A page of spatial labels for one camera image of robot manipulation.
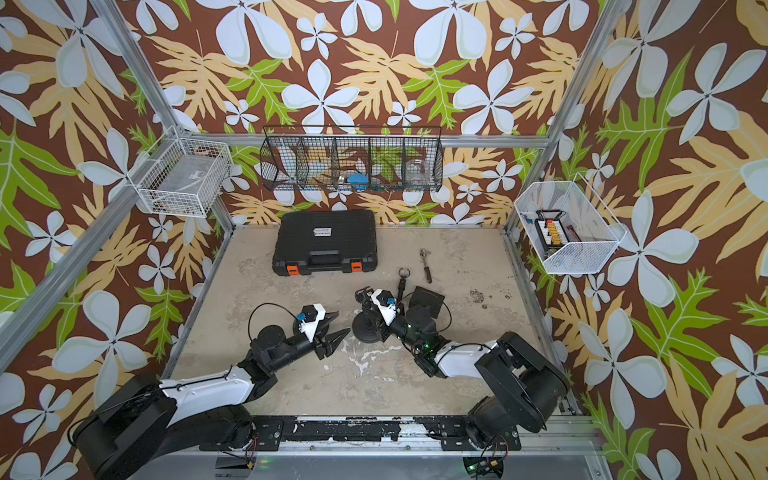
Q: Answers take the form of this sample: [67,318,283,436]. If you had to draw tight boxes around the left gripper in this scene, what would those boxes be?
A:
[271,310,349,373]

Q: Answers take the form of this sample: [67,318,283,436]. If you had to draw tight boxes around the black round base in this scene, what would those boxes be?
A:
[352,312,383,344]
[293,319,306,335]

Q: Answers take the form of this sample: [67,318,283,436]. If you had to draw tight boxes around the black stand pole with clip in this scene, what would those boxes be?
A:
[354,286,374,308]

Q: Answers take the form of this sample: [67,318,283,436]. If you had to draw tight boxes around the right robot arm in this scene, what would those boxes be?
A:
[353,287,569,447]

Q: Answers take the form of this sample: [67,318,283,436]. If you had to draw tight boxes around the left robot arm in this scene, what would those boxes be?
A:
[67,306,350,479]

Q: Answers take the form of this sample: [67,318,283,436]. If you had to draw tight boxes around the black phone holder plate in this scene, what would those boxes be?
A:
[409,286,445,319]

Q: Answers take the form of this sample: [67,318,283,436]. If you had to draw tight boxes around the black plastic tool case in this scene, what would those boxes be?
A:
[272,209,378,276]

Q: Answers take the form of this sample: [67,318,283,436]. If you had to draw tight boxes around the blue object in basket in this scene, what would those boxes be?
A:
[347,173,370,191]

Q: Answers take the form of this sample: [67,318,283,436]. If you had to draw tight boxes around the screw box in basket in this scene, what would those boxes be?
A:
[534,209,571,252]

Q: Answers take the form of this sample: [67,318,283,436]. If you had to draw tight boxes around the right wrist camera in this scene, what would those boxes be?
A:
[374,289,397,327]

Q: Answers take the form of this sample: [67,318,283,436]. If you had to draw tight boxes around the red handled ratchet wrench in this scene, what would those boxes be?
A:
[419,248,433,283]

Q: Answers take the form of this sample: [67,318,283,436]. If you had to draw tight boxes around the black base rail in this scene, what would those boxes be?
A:
[202,415,521,453]

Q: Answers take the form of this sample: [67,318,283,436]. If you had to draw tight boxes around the black wire basket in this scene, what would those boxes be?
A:
[257,125,444,192]

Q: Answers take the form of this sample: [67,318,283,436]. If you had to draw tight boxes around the white wire basket right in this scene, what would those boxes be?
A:
[514,174,627,276]

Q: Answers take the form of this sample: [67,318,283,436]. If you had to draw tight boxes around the white wire basket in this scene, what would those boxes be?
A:
[514,174,627,276]
[132,127,233,218]

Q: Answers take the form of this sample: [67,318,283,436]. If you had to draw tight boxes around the white wire basket left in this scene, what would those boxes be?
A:
[132,127,233,218]

